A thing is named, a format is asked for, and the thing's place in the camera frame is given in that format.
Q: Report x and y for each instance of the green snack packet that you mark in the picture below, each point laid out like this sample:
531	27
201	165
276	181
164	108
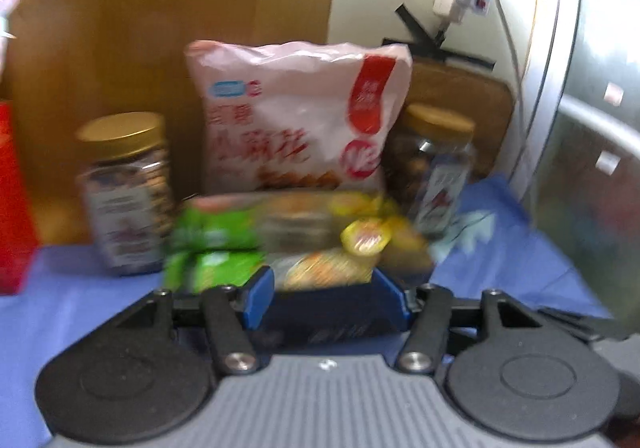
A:
215	225
215	270

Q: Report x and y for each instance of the orange snack packet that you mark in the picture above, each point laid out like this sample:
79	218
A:
300	220

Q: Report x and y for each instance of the pecan jar with yellow lid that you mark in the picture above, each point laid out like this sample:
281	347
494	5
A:
430	163

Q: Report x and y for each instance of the cashew jar with gold lid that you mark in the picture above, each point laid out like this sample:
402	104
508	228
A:
125	198

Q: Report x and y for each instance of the wooden panel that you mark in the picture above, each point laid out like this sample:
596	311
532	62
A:
150	3

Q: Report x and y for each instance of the round yellow jelly cup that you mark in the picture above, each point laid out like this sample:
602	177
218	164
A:
365	236

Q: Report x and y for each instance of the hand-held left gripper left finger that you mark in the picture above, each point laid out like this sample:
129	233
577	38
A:
260	300

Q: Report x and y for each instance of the window frame with glass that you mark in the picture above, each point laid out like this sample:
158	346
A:
590	78

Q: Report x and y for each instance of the pink snack bag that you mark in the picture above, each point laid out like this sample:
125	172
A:
295	118

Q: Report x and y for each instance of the black tape cross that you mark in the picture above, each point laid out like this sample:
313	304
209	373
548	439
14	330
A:
425	40

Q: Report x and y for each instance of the brown yellow snack packet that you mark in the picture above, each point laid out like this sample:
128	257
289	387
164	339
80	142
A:
407	253

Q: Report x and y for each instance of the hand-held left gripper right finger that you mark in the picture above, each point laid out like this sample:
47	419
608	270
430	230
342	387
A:
391	300

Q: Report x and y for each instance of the red gift box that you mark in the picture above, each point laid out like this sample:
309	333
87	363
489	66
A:
12	208

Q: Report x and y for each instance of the pastel unicorn plush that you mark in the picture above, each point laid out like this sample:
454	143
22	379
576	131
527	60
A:
7	8

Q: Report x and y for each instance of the blue bedsheet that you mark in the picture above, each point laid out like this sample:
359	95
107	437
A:
500	258

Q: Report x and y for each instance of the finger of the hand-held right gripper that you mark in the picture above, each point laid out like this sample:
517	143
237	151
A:
580	323

